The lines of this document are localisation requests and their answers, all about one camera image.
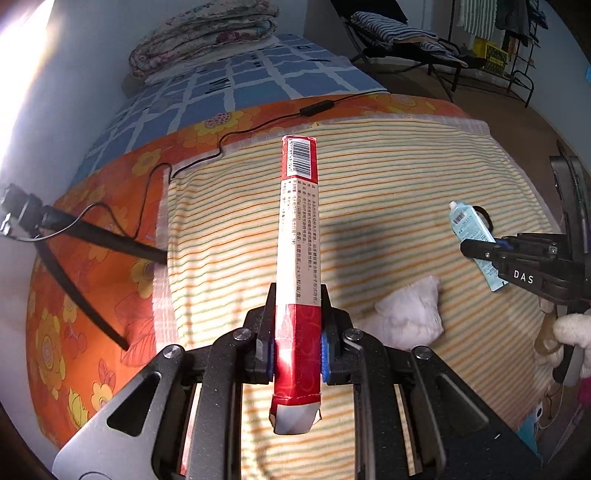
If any black camera tripod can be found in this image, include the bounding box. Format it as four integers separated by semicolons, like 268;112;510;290
1;183;167;352

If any yellow box on rack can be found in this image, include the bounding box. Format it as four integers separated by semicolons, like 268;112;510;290
472;37;508;76

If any black power cable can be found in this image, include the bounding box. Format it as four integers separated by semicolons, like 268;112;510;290
8;89;394;243

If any striped yellow green blanket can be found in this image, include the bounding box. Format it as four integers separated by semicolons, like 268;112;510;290
163;112;560;480

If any orange floral bed sheet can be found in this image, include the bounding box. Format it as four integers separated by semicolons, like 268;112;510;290
25;91;472;451

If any dark hanging garment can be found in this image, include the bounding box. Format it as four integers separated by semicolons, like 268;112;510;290
495;0;530;46

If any black rubber ring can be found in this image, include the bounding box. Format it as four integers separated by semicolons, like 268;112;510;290
471;205;495;236

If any white ring light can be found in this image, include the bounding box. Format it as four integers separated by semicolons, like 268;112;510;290
1;1;54;161

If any small teal tube packet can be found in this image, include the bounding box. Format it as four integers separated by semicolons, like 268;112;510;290
449;201;507;292

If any striped towel on rack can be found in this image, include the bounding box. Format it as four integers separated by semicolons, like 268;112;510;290
458;0;497;41

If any black folding chair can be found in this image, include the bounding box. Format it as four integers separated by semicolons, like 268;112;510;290
331;0;469;99

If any black metal clothes rack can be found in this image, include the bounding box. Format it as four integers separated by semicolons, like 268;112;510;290
447;1;548;106

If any folded floral quilt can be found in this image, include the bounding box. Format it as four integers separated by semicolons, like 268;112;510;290
128;1;280;79

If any blue checkered bed sheet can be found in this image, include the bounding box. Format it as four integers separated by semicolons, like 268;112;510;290
72;34;385;184

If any red long cardboard box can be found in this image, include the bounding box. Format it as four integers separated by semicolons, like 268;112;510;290
270;135;322;435

